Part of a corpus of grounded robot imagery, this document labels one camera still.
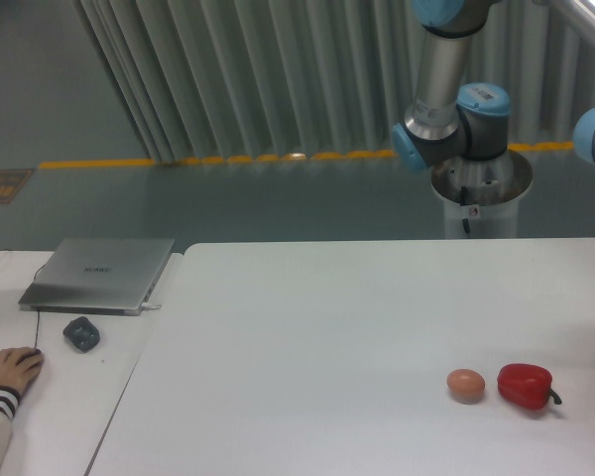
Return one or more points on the black computer mouse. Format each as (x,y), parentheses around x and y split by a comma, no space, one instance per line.
(35,363)

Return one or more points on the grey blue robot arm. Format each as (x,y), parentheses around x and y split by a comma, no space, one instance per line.
(447,120)

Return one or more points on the red bell pepper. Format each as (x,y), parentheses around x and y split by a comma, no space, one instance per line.
(527,386)

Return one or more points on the silver closed laptop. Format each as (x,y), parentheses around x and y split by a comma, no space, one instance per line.
(98,276)

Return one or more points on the brown egg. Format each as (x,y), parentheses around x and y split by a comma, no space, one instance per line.
(466,385)

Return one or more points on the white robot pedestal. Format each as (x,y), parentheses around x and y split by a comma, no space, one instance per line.
(481,200)

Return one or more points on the small black case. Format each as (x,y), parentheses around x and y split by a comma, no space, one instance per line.
(82,334)

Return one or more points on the person's hand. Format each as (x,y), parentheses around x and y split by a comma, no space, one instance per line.
(13,369)

